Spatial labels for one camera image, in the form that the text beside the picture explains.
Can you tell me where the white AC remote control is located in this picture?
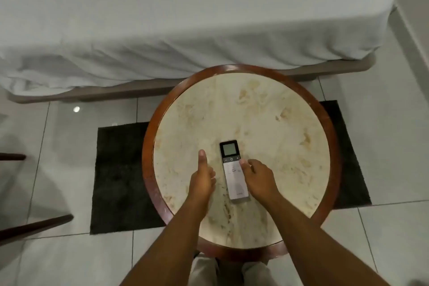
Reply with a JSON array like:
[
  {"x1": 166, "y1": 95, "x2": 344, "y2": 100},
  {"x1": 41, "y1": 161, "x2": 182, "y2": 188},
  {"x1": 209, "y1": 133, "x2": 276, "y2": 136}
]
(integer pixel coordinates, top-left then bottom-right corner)
[{"x1": 219, "y1": 140, "x2": 251, "y2": 204}]

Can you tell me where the person's left forearm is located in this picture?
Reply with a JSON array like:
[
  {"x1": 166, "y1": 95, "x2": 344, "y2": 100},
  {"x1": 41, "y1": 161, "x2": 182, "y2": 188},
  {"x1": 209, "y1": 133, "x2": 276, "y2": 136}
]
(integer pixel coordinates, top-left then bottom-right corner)
[{"x1": 119, "y1": 195, "x2": 215, "y2": 286}]

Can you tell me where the bed with white sheet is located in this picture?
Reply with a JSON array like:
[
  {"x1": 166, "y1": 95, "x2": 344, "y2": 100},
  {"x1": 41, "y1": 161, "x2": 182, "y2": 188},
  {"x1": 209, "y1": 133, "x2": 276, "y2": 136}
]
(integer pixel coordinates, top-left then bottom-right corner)
[{"x1": 0, "y1": 0, "x2": 398, "y2": 97}]

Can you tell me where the round marble wooden-rimmed table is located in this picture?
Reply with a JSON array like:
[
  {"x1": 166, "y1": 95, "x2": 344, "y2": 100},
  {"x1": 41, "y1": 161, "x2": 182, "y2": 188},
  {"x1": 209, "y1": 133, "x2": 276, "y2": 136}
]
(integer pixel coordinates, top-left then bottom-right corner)
[{"x1": 142, "y1": 63, "x2": 342, "y2": 263}]

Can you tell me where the person's right forearm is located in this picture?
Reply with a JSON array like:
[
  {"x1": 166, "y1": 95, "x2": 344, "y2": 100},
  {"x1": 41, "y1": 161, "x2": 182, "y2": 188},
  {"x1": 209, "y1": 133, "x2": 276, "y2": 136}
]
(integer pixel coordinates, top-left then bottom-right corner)
[{"x1": 265, "y1": 192, "x2": 391, "y2": 286}]

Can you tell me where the beige bed base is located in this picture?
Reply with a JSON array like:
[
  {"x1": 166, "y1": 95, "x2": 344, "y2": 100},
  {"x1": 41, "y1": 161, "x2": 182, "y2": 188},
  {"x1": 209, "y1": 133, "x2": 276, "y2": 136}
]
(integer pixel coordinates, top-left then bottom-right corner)
[{"x1": 6, "y1": 53, "x2": 377, "y2": 105}]

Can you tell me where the person's right hand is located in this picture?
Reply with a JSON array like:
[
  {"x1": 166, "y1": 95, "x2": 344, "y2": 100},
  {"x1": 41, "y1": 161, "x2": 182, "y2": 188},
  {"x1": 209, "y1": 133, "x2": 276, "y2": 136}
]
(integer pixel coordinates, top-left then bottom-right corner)
[{"x1": 239, "y1": 159, "x2": 283, "y2": 206}]

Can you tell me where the black floor rug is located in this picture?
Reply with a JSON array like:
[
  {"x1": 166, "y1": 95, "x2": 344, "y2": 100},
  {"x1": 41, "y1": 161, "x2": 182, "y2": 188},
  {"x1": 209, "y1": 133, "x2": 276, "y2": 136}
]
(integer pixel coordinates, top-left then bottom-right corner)
[{"x1": 89, "y1": 100, "x2": 372, "y2": 236}]

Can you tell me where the person's left hand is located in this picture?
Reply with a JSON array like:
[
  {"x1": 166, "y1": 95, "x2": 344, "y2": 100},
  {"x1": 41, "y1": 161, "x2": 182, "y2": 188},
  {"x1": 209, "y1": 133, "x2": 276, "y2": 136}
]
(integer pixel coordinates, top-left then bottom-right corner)
[{"x1": 187, "y1": 149, "x2": 217, "y2": 202}]

